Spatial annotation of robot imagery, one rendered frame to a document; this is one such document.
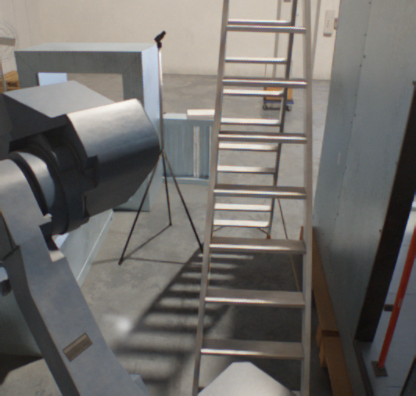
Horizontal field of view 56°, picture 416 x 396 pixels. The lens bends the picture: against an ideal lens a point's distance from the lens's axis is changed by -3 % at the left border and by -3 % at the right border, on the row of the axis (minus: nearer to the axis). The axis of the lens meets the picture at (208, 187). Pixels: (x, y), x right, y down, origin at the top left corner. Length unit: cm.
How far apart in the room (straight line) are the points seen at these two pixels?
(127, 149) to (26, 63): 301
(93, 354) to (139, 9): 1094
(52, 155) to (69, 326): 42
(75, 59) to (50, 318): 302
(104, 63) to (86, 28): 845
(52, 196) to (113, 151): 19
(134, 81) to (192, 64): 788
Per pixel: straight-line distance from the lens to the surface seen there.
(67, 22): 1235
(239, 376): 139
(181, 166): 467
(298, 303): 177
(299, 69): 1146
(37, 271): 103
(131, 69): 365
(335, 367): 248
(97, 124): 107
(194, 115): 434
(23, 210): 103
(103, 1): 1193
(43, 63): 395
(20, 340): 276
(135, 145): 110
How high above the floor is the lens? 200
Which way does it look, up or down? 26 degrees down
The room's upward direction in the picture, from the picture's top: 1 degrees clockwise
